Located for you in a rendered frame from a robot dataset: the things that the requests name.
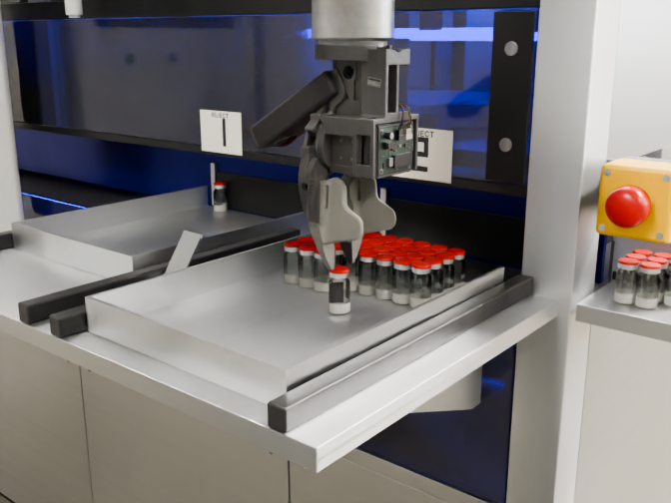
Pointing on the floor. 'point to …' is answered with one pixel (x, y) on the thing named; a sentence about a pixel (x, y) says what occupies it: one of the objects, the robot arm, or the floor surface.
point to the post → (561, 241)
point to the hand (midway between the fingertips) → (335, 251)
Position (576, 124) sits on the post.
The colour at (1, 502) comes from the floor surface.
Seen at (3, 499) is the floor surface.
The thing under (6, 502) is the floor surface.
